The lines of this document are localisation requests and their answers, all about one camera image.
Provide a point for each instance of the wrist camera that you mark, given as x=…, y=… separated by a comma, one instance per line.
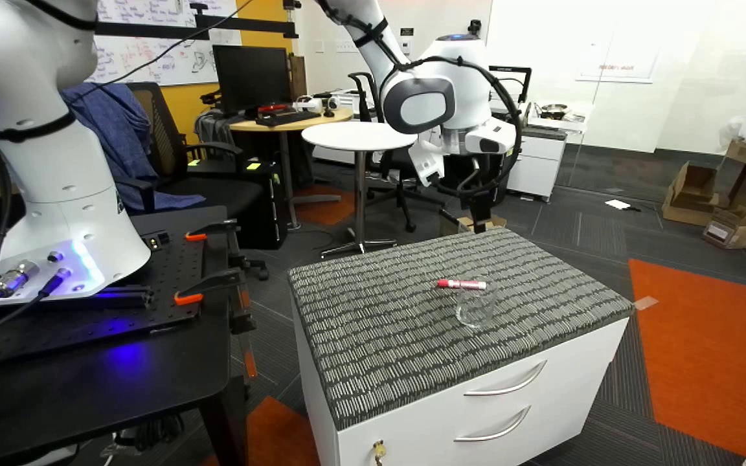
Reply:
x=427, y=162

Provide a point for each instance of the monitor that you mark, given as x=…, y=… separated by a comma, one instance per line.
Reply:
x=251, y=77

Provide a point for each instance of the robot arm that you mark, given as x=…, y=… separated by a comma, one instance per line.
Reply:
x=56, y=194

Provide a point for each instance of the small black box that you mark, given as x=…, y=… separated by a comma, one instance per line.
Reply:
x=156, y=240

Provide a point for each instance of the red marker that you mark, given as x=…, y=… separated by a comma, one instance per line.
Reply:
x=460, y=283

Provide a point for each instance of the white drawer cabinet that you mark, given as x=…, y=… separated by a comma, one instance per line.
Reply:
x=412, y=362

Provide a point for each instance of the metal bowl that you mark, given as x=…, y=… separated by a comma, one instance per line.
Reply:
x=554, y=111

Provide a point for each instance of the round white table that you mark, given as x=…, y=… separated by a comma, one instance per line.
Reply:
x=359, y=136

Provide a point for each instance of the black keyboard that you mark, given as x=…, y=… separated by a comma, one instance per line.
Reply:
x=287, y=117

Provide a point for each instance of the small cardboard box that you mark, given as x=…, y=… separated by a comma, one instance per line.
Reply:
x=463, y=224

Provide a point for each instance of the round wooden table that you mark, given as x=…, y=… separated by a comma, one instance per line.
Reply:
x=289, y=123

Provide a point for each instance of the transparent glass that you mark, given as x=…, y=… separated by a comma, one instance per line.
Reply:
x=475, y=309

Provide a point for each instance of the black computer tower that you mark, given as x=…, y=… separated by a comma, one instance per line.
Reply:
x=268, y=207

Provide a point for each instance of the white filing cabinet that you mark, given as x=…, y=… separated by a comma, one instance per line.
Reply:
x=535, y=165

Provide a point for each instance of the black and orange clamp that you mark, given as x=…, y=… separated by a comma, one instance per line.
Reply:
x=214, y=283
x=214, y=229

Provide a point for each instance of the wall switch plate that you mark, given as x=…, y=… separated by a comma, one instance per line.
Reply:
x=318, y=46

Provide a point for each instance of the key in lock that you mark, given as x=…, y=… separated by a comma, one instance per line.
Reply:
x=379, y=450

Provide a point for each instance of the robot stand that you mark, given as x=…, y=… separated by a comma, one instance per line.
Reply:
x=88, y=382

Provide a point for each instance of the black mount bar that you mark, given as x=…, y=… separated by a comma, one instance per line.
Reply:
x=217, y=27

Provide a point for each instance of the heap of cardboard boxes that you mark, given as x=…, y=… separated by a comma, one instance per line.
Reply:
x=693, y=194

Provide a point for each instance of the black office chair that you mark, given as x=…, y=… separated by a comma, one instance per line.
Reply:
x=217, y=188
x=399, y=171

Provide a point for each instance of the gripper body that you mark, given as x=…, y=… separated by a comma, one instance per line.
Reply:
x=470, y=171

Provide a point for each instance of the wall poster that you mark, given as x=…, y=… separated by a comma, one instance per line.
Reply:
x=619, y=63

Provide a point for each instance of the whiteboard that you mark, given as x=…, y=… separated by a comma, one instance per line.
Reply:
x=146, y=58

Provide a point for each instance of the blue jacket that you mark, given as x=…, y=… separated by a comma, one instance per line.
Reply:
x=117, y=139

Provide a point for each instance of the drawer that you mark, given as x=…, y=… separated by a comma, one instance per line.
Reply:
x=541, y=433
x=425, y=404

